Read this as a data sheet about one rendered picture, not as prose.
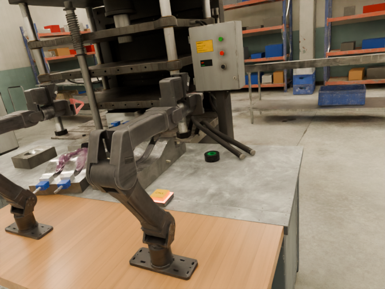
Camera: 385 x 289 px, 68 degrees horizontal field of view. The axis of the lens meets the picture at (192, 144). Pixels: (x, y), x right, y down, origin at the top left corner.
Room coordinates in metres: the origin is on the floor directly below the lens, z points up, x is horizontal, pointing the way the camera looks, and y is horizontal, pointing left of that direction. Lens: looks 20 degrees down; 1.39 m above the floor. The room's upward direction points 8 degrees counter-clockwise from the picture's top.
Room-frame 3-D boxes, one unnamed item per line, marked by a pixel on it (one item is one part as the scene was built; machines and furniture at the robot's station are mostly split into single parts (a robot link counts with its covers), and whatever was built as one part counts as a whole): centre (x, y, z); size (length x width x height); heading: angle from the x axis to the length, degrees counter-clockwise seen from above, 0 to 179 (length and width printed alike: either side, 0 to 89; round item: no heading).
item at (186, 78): (0.92, 0.01, 1.25); 0.07 x 0.06 x 0.11; 63
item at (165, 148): (1.38, 0.27, 0.87); 0.50 x 0.26 x 0.14; 154
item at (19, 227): (0.95, 0.66, 0.84); 0.20 x 0.07 x 0.08; 62
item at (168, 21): (2.43, 0.40, 1.45); 1.29 x 0.82 x 0.19; 64
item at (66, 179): (1.19, 0.61, 0.86); 0.13 x 0.05 x 0.05; 171
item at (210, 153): (1.38, -0.09, 0.82); 0.08 x 0.08 x 0.04
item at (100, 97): (2.43, 0.39, 0.96); 1.29 x 0.83 x 0.18; 64
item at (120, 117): (2.34, 0.40, 0.87); 0.50 x 0.27 x 0.17; 154
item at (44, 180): (1.21, 0.71, 0.86); 0.13 x 0.05 x 0.05; 171
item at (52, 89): (1.20, 0.54, 1.25); 0.07 x 0.06 x 0.11; 62
